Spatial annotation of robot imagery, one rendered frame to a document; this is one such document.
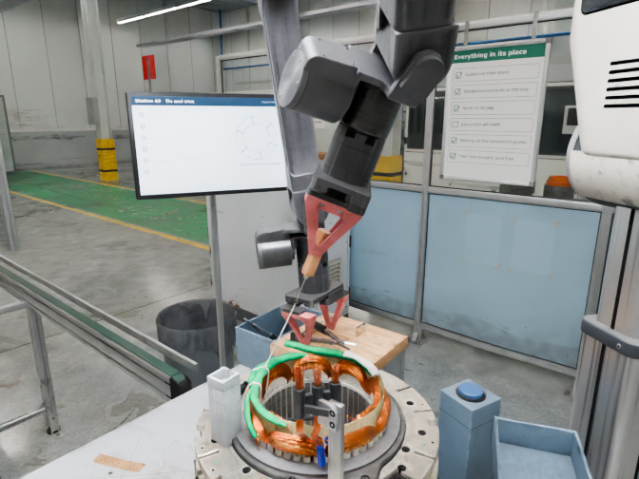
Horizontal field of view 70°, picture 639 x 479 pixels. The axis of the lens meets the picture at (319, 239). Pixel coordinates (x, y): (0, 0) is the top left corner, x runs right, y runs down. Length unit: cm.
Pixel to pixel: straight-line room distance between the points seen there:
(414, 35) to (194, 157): 121
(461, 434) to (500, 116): 214
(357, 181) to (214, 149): 113
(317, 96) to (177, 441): 90
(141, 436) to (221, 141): 92
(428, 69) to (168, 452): 95
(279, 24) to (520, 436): 71
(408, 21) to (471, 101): 240
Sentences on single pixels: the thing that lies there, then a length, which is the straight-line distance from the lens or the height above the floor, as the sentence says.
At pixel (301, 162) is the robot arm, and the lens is 77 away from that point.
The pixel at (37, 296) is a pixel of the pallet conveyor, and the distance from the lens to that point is 230.
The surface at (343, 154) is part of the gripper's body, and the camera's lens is 50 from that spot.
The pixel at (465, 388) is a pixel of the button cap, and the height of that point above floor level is 104.
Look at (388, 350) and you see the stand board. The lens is 90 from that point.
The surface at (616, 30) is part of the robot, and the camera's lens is 77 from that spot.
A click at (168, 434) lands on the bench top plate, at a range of 120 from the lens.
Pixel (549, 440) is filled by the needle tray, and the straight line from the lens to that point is 78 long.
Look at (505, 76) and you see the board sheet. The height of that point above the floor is 170.
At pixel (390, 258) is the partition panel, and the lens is 324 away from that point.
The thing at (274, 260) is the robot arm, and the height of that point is 125.
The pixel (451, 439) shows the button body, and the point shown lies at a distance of 89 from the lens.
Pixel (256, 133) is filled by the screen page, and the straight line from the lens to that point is 163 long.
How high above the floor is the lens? 149
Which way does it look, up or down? 15 degrees down
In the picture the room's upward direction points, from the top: straight up
